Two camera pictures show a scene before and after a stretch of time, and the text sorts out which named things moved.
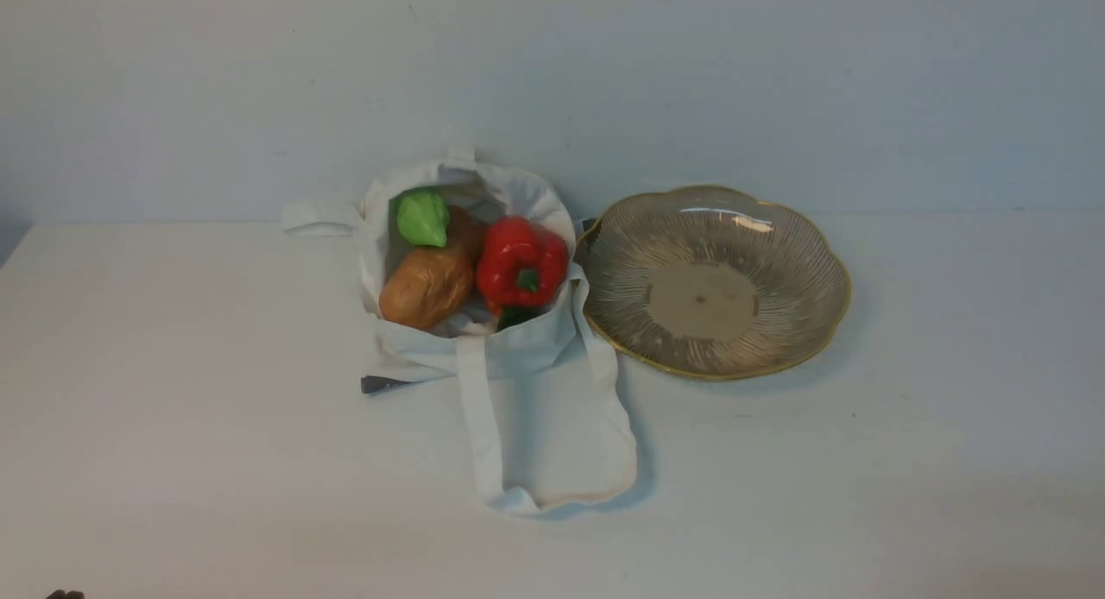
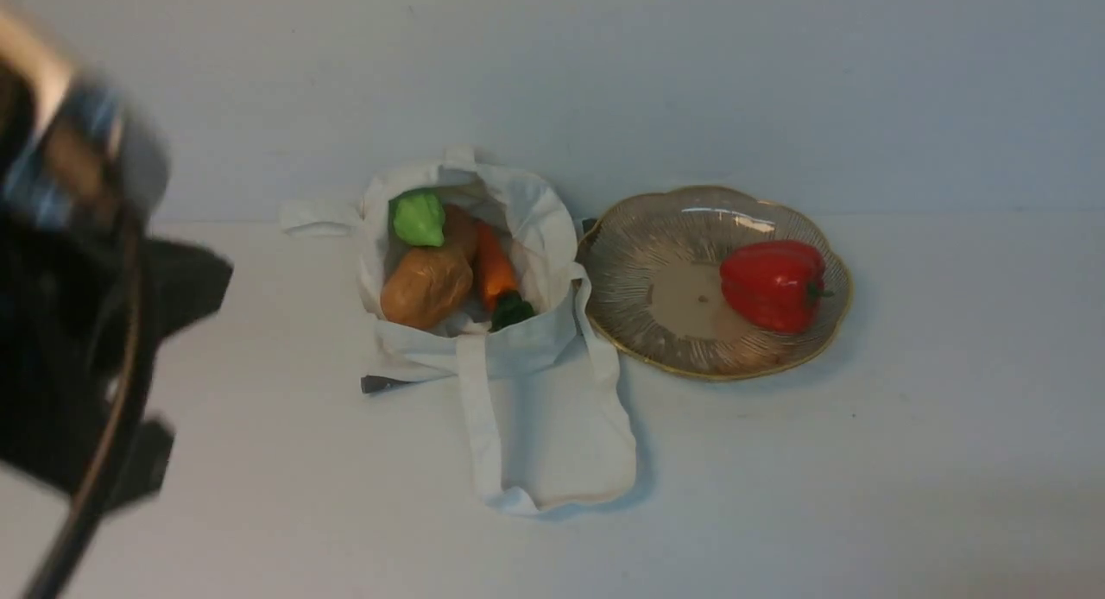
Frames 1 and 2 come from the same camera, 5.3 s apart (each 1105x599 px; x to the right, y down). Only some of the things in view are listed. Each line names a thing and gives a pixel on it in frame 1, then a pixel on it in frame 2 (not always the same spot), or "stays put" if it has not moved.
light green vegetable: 423,219 stays put
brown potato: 427,287 stays put
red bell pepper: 520,263 → 777,285
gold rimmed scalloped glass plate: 711,283 stays put
